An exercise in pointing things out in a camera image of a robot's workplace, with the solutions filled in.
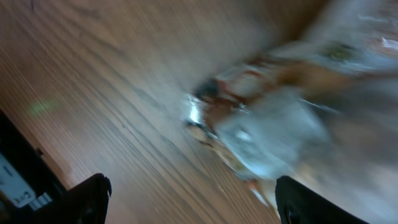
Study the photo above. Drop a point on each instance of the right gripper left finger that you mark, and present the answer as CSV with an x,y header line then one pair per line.
x,y
85,203

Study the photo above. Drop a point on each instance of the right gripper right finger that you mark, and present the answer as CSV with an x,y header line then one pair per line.
x,y
297,204

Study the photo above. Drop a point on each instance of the beige brown snack bag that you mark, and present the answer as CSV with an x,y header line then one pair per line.
x,y
321,110

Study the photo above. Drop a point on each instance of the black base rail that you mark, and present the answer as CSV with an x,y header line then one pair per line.
x,y
30,191

